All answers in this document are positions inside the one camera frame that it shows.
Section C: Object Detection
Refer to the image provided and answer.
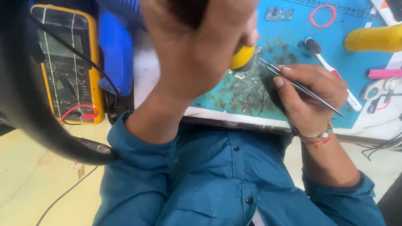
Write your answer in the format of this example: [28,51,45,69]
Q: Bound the person's right hand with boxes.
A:
[273,64,349,137]

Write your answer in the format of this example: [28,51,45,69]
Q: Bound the person's left hand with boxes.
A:
[141,0,260,102]

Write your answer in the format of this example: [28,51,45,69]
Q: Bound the yellow-tipped black hot air tool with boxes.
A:
[171,0,262,71]

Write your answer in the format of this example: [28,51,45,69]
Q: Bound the thin metal tweezers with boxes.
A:
[256,57,345,117]

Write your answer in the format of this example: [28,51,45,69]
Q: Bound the white and red toothbrush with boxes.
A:
[304,37,363,112]

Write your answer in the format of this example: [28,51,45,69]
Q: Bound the small gold circuit board piece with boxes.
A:
[228,69,247,80]

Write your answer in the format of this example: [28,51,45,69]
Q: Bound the blue stained work mat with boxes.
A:
[191,0,394,130]

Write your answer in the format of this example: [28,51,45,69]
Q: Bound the blue plastic box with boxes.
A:
[98,7,135,97]

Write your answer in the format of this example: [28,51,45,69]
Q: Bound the pink flat bar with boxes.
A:
[367,69,402,79]

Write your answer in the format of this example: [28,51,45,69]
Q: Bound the red rubber band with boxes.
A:
[310,4,337,28]

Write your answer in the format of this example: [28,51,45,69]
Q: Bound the grey phone circuit board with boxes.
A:
[264,6,294,22]

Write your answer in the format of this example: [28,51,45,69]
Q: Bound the red multimeter probe lead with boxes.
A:
[60,104,99,123]

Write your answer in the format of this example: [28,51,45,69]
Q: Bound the orange and white box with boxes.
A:
[370,0,402,26]

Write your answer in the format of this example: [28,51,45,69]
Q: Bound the yellow digital multimeter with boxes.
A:
[30,4,105,125]

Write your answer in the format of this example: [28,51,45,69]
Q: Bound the teal button shirt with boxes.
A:
[92,110,387,226]

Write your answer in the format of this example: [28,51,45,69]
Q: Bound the beaded thread bracelet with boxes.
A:
[290,121,334,150]

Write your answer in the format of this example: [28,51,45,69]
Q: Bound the white-handled scissors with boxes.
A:
[360,77,401,101]

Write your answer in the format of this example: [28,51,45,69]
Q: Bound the bundle of black cables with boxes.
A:
[361,129,402,161]

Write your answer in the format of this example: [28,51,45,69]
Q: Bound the thick yellow tool handle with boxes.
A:
[344,24,402,53]

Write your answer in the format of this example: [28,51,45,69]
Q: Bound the thick black flexible hose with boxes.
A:
[0,0,117,166]

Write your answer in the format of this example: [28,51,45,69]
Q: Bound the grey cable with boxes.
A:
[35,165,100,226]

